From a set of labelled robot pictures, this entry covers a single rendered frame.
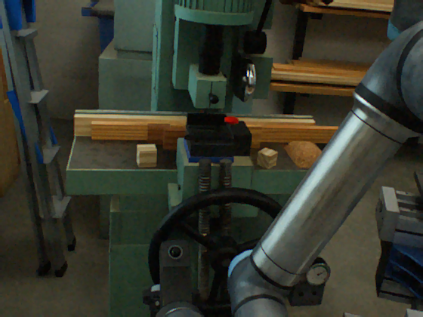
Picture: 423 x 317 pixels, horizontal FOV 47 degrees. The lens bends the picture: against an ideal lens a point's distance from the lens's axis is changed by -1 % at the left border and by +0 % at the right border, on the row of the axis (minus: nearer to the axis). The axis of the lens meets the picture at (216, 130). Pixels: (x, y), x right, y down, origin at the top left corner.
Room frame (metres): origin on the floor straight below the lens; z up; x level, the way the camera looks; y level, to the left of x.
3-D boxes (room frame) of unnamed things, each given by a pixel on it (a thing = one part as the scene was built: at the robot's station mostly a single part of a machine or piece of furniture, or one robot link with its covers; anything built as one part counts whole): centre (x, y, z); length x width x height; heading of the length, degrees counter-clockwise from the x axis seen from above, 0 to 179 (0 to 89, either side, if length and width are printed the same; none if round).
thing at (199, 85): (1.12, 0.03, 1.03); 0.14 x 0.07 x 0.09; 12
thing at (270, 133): (1.11, -0.01, 0.92); 0.62 x 0.02 x 0.04; 102
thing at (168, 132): (1.04, 0.04, 0.93); 0.17 x 0.02 x 0.05; 102
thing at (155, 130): (1.07, 0.05, 0.92); 0.23 x 0.02 x 0.04; 102
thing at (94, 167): (0.99, 0.02, 0.87); 0.61 x 0.30 x 0.06; 102
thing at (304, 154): (1.06, -0.22, 0.91); 0.12 x 0.09 x 0.03; 12
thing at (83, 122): (1.12, 0.04, 0.93); 0.60 x 0.02 x 0.05; 102
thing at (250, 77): (1.25, -0.06, 1.02); 0.12 x 0.03 x 0.12; 12
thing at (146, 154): (0.94, 0.15, 0.92); 0.04 x 0.03 x 0.04; 109
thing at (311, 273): (0.95, -0.27, 0.65); 0.06 x 0.04 x 0.08; 102
